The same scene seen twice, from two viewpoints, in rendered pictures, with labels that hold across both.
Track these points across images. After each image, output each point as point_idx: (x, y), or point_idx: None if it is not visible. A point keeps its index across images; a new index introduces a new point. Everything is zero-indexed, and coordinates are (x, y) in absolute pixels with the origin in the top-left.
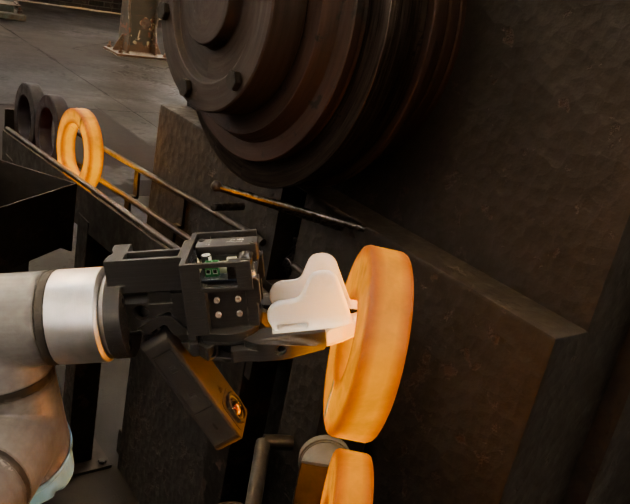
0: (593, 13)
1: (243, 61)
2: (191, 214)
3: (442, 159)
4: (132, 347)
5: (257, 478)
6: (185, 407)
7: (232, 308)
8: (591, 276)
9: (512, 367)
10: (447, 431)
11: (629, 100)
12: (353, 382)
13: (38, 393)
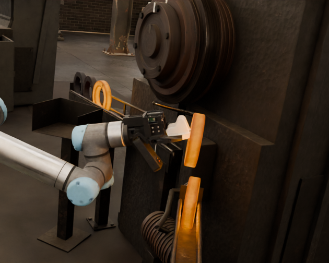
0: (270, 42)
1: (161, 61)
2: None
3: (230, 91)
4: (130, 142)
5: (169, 200)
6: (144, 158)
7: (156, 129)
8: (274, 125)
9: (250, 156)
10: (233, 182)
11: (281, 68)
12: (188, 146)
13: (105, 155)
